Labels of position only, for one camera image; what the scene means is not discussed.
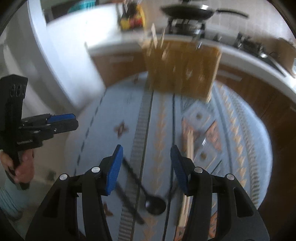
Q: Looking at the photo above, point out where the light blue sleeve forearm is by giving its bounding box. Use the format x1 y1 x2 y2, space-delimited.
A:
0 178 29 221

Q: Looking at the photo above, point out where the black plastic spoon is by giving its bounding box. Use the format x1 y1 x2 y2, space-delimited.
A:
122 158 167 216

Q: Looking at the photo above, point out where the person left hand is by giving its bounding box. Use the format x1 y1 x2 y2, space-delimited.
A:
1 149 35 183

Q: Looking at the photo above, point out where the teal plastic basket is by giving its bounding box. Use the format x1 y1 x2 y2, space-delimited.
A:
67 0 96 13

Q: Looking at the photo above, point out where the black wok with handle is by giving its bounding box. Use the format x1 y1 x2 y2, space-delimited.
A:
161 4 249 21

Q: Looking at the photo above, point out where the patterned blue table cloth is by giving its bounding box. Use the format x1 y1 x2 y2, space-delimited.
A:
64 71 273 241

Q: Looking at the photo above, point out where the black gas stove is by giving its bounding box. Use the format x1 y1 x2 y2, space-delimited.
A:
166 18 286 77

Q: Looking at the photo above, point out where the yellow plastic utensil basket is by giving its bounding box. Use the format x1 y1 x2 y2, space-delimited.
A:
142 40 222 102

